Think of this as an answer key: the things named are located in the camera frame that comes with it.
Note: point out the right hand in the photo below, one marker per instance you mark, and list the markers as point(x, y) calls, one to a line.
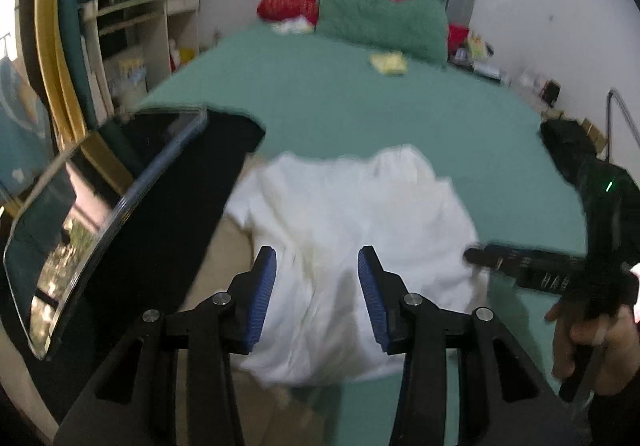
point(616, 337)

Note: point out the yellow curtain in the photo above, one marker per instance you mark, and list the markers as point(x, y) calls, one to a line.
point(64, 70)

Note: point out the blue patterned blanket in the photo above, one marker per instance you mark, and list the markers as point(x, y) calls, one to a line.
point(26, 142)

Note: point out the items pile beside pillow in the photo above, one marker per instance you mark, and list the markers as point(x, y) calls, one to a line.
point(470, 52)

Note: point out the tablet with dark screen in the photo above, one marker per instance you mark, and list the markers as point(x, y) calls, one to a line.
point(77, 206)

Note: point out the beige trousers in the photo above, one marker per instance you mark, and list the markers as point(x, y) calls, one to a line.
point(269, 416)

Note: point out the black clothes pile right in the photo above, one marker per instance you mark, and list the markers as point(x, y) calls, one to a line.
point(568, 144)

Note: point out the white garment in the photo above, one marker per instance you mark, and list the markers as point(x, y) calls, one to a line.
point(317, 215)

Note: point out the yellow packet on bed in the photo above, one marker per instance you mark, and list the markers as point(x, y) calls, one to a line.
point(389, 63)

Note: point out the white paper on bed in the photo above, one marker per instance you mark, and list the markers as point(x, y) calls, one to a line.
point(298, 25)

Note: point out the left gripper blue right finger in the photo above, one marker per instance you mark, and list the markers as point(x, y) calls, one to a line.
point(503, 398)

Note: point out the cardboard box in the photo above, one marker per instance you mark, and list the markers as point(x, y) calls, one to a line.
point(596, 136)

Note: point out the green pillow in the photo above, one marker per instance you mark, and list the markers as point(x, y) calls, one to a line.
point(418, 28)

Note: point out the white wooden desk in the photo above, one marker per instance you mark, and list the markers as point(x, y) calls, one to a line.
point(133, 46)

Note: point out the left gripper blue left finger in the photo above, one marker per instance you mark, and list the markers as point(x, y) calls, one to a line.
point(131, 399)

